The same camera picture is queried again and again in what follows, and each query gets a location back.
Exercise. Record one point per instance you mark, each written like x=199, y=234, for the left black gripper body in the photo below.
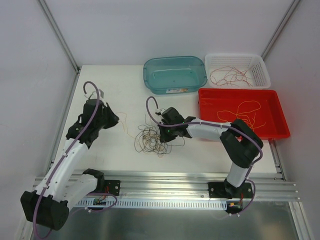
x=107, y=117

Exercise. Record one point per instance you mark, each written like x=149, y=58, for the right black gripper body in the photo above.
x=164, y=133

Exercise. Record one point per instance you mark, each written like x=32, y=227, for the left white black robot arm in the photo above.
x=50, y=203

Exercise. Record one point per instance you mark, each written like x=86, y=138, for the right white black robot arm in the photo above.
x=242, y=145

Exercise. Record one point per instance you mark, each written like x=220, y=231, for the teal transparent plastic bin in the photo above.
x=174, y=74

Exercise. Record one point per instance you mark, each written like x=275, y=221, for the white perforated plastic basket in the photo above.
x=236, y=71

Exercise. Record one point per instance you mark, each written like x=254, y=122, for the red plastic tray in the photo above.
x=261, y=110

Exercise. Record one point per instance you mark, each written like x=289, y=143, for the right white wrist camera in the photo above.
x=159, y=111

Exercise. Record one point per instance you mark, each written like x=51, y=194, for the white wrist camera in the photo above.
x=95, y=95
x=159, y=111

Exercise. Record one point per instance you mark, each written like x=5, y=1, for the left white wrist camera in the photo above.
x=95, y=95

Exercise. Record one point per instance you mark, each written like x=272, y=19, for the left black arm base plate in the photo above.
x=112, y=187

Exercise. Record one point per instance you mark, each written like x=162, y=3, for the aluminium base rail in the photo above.
x=177, y=185

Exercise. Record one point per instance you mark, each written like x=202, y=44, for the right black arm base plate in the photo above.
x=219, y=189

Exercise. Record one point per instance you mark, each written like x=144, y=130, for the white slotted cable duct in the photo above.
x=135, y=203

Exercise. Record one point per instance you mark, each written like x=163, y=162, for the right aluminium frame post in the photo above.
x=280, y=28

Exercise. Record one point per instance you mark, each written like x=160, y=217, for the aluminium frame post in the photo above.
x=59, y=35
x=280, y=28

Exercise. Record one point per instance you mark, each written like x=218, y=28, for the left aluminium frame post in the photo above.
x=59, y=35

